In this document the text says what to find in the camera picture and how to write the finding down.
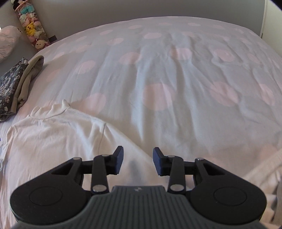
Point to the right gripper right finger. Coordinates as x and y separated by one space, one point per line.
212 191

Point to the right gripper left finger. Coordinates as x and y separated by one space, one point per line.
64 191

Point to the cream long sleeve shirt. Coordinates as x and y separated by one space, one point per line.
37 140

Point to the white garment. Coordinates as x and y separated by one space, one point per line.
267 176

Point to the polka dot bed sheet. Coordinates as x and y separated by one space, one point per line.
215 85

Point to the dark floral folded garment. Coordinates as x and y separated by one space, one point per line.
9 85

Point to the beige folded garment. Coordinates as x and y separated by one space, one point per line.
22 91

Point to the cream door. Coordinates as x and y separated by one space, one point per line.
271 27

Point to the plush toy column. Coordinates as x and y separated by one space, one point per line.
31 23

